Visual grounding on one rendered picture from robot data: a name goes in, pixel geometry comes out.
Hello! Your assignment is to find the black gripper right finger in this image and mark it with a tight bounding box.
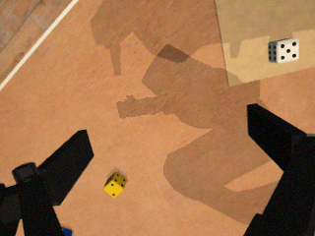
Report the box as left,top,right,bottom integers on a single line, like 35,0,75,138
243,103,315,236

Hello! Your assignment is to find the white die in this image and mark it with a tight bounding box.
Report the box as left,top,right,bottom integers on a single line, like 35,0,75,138
268,38,299,64

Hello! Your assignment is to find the yellow die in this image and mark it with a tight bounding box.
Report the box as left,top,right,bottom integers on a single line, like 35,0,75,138
103,172,127,198

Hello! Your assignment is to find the blue die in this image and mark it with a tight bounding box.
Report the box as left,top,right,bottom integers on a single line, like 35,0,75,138
62,227,73,236

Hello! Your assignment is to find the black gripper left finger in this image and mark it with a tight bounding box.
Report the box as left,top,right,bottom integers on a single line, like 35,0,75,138
0,129,95,236

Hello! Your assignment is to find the tan flat mat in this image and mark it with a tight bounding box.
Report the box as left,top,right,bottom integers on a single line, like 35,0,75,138
215,0,315,87

